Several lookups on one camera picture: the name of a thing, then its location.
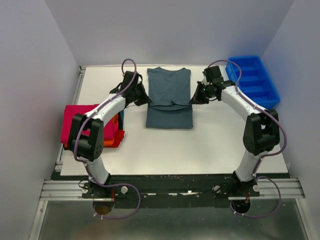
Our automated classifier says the folded blue t shirt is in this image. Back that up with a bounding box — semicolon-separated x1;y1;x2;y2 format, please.
118;110;124;130

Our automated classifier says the grey-blue t shirt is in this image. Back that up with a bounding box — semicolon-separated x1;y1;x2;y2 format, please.
145;67;193;130

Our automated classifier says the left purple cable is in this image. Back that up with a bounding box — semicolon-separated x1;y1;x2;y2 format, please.
73;58;142;221

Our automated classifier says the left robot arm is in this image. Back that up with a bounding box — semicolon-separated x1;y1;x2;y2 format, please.
67;71;151;198

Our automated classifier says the folded orange t shirt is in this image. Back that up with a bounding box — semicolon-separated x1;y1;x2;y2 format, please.
60;113;125;148

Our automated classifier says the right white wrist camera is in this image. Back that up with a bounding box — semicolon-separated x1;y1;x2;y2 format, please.
202;75;211;86

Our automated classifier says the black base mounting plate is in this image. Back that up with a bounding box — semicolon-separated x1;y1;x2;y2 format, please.
51;171;261;210

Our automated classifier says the folded magenta t shirt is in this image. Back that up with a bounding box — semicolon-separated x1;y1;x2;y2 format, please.
60;103;120;144

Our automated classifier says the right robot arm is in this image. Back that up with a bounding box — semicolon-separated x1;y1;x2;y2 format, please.
189;66;280;197

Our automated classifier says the blue plastic bin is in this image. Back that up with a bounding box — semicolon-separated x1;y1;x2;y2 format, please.
225;55;280;109

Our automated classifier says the left table edge rail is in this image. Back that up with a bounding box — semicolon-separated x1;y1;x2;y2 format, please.
53;66;87;173

